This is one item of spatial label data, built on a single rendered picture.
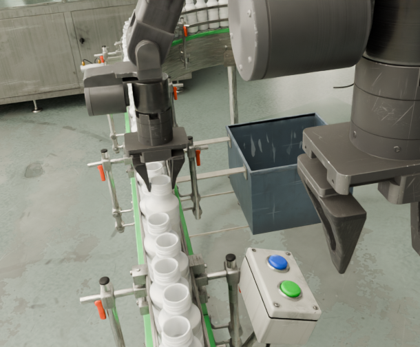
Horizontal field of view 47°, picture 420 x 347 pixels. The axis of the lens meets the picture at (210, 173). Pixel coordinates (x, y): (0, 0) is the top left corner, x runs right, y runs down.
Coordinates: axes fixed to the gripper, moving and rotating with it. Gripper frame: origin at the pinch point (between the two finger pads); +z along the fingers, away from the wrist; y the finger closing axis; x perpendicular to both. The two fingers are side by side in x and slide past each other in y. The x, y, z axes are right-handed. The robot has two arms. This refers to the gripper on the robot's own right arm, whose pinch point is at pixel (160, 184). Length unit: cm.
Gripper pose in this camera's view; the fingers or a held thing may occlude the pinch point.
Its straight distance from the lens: 84.1
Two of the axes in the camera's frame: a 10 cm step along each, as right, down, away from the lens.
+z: 0.3, 8.6, 5.2
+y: -9.8, 1.3, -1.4
